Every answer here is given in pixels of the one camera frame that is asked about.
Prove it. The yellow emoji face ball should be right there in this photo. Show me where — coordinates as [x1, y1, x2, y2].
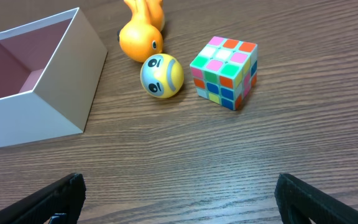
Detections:
[140, 54, 184, 98]

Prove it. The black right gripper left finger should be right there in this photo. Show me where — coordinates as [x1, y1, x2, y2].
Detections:
[0, 173, 86, 224]

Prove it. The white box pink interior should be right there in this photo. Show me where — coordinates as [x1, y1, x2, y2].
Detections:
[0, 8, 108, 147]

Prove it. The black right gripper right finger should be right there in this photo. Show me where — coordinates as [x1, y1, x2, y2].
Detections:
[275, 174, 358, 224]

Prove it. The orange rubber duck toy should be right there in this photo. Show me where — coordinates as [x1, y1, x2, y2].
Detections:
[118, 0, 165, 63]

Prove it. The pastel rubiks cube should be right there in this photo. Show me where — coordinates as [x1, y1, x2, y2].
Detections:
[190, 36, 258, 111]

